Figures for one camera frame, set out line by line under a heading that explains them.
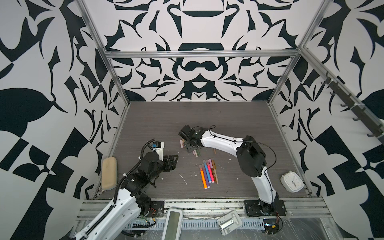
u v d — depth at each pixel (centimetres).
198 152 93
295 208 76
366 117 55
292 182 80
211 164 89
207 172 85
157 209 74
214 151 62
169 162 69
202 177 83
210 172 85
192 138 67
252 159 52
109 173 83
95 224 44
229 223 69
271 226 71
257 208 74
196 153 93
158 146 69
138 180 58
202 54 93
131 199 52
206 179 83
